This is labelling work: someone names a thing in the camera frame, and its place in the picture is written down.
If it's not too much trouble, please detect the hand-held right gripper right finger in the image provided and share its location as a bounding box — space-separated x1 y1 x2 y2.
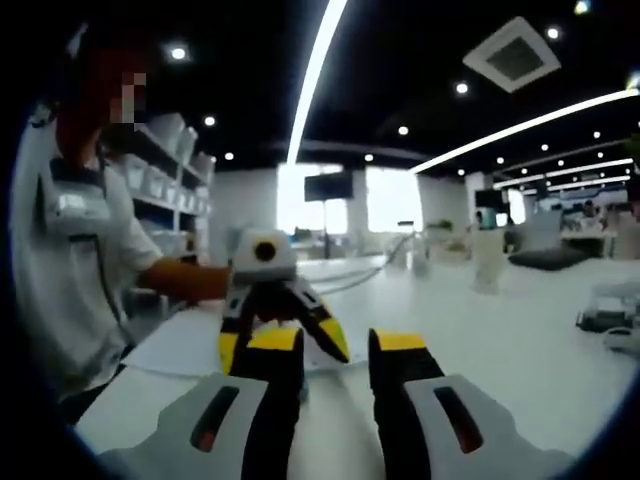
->
367 327 576 480

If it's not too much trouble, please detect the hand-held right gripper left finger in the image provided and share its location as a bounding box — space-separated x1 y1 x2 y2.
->
112 326 306 480

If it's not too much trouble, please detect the white paper sheet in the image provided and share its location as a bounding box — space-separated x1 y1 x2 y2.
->
122 304 361 377

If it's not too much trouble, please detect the black monitor on stand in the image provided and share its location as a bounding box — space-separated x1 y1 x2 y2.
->
302 171 355 202

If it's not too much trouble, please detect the white shelf with boxes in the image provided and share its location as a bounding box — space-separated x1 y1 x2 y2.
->
106 111 217 262

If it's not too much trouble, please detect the tall white cup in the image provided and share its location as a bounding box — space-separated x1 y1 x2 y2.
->
471 228 507 295

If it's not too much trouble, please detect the operator in white shirt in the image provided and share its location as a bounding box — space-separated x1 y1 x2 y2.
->
10 124 165 404

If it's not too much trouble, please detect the long curved ceiling light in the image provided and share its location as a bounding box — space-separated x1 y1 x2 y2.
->
286 0 350 166

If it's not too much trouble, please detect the grey chest device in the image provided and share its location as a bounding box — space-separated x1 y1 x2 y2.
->
49 158 112 224

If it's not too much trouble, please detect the stack of blue-white documents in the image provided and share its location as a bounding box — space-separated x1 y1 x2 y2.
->
574 281 640 354

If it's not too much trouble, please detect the flat black cushion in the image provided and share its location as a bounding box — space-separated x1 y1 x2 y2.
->
506 246 587 272

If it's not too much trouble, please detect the person's head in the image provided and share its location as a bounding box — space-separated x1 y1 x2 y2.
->
53 43 150 167

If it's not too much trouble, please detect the square ceiling air vent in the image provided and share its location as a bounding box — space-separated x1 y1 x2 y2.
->
461 16 562 95

